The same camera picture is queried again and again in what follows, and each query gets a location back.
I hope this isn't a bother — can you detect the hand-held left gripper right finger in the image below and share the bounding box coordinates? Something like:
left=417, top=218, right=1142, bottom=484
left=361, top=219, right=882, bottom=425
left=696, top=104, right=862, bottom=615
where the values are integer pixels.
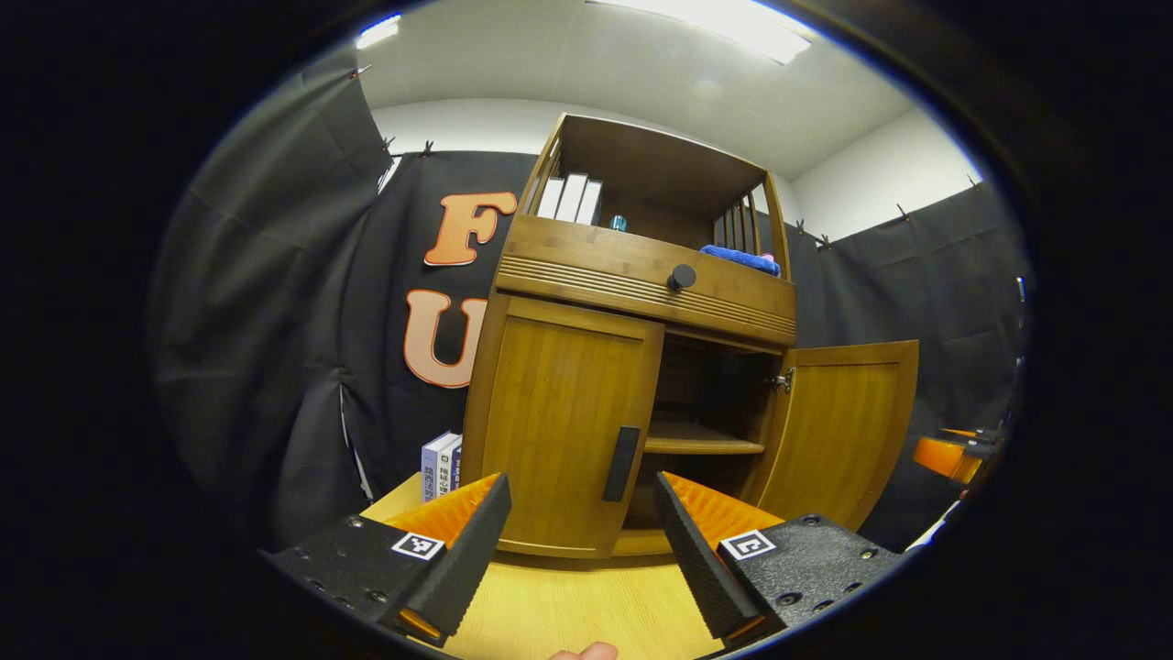
left=649, top=472, right=908, bottom=652

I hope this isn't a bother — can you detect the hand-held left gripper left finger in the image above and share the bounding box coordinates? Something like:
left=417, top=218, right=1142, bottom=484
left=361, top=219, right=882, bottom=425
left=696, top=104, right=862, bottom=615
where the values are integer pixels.
left=259, top=472, right=512, bottom=649

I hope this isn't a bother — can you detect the wooden shoe cabinet door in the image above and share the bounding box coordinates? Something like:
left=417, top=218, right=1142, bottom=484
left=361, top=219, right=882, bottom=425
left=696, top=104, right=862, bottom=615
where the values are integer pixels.
left=747, top=340, right=920, bottom=533
left=478, top=295, right=666, bottom=558

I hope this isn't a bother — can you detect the wooden double-door shoe cabinet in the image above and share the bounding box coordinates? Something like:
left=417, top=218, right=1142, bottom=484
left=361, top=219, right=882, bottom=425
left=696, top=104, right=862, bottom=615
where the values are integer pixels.
left=458, top=113, right=798, bottom=560

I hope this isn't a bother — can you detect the wooden cabinet inner shelf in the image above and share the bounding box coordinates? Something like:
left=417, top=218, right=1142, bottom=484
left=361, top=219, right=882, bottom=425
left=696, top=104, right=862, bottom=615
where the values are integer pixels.
left=643, top=422, right=766, bottom=457

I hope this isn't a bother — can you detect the wooden cabinet drawer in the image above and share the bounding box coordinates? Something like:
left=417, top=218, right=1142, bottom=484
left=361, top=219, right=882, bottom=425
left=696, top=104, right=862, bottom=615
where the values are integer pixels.
left=495, top=214, right=798, bottom=347

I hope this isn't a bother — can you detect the blue folded towel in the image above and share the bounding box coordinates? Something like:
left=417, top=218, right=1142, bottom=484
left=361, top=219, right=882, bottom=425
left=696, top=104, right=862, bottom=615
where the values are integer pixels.
left=699, top=244, right=782, bottom=277

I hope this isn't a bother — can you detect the black backdrop cloth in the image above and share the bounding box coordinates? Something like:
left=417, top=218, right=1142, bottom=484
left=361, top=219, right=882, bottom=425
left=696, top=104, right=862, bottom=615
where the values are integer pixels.
left=147, top=50, right=1032, bottom=551

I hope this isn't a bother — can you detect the black door handle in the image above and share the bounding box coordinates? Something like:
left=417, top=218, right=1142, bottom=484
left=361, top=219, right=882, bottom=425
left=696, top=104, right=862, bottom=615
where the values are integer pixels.
left=602, top=425, right=642, bottom=503

